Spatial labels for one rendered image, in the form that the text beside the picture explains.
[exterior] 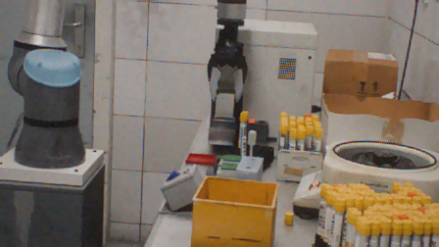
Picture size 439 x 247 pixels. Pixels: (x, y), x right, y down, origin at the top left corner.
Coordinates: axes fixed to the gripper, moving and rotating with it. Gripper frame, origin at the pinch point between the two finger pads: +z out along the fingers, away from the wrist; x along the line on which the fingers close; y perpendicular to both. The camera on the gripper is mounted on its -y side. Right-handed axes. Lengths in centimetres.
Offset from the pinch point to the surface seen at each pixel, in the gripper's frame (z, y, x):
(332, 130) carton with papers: 2.0, -19.9, -26.4
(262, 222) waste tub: 5, -76, -11
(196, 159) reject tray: 12.2, -16.8, 5.1
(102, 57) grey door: 12, 135, 63
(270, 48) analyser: -12.6, 9.1, -10.7
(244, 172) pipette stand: 3, -56, -8
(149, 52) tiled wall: 9, 141, 43
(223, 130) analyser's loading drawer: 6.8, -8.0, -0.6
